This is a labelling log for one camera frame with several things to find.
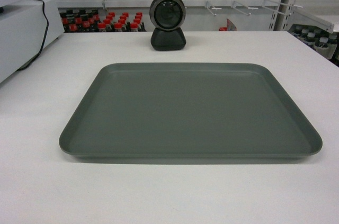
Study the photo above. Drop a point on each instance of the silver grey serving tray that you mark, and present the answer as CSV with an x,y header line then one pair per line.
x,y
188,110

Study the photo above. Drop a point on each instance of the white checkout table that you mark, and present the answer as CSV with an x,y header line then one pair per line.
x,y
42,184

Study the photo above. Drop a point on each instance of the red cap soy sauce bottle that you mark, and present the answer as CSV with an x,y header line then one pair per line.
x,y
118,27
134,27
101,27

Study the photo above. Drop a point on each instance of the black barcode scanner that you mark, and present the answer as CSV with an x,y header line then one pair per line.
x,y
167,16

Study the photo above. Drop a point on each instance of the white cash register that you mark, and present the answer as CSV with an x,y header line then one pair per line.
x,y
27,26

